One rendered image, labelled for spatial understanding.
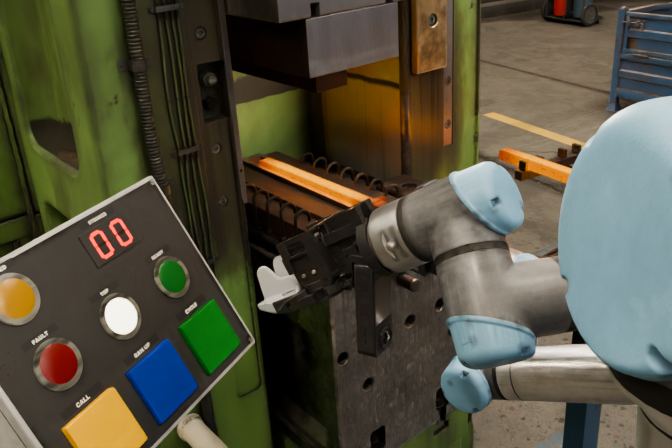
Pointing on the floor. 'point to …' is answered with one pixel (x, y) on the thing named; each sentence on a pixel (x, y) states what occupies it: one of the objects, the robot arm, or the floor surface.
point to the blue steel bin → (642, 54)
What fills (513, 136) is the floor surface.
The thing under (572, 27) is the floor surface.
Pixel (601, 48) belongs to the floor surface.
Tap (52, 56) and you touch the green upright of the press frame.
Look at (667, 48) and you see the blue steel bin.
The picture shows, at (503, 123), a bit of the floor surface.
